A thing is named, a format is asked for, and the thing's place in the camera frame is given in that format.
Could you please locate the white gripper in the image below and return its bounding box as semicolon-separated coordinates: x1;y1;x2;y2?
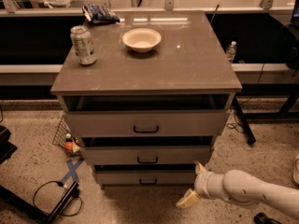
177;161;224;209

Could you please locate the grey bottom drawer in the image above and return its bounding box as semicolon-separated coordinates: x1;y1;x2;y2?
93;171;195;186

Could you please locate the grey drawer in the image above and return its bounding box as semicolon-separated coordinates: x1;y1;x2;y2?
81;146;211;165
93;171;195;186
64;111;229;137

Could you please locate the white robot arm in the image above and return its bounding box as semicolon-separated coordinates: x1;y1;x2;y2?
177;161;299;219

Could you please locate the grey top drawer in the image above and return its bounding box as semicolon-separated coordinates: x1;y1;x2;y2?
64;111;229;137

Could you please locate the grey three-drawer cabinet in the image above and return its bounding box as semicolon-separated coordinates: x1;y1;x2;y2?
50;10;243;190

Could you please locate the grey middle drawer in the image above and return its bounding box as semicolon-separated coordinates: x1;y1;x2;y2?
81;146;211;165

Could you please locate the black table leg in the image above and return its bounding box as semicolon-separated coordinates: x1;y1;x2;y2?
232;97;256;146

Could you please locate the black object bottom right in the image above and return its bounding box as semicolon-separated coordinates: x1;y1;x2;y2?
253;213;282;224

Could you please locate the small orange bottle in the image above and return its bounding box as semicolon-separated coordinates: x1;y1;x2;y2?
64;133;73;153

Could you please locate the clear water bottle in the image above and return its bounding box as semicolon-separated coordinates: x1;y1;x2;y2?
226;41;236;63

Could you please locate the white paper bowl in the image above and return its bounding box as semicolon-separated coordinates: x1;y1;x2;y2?
122;28;162;53

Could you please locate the green soda can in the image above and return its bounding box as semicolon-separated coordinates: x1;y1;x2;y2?
70;25;96;65

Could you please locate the black floor stand bar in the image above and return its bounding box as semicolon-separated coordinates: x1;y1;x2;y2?
0;182;78;224

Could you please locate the black equipment left edge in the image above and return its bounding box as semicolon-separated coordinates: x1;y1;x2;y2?
0;125;18;164

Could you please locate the blue snack bag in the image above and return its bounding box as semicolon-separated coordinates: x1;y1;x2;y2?
82;4;120;23

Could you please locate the black cable on floor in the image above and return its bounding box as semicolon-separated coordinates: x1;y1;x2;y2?
32;180;84;217

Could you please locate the wire mesh basket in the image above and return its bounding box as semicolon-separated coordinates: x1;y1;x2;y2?
52;117;81;157

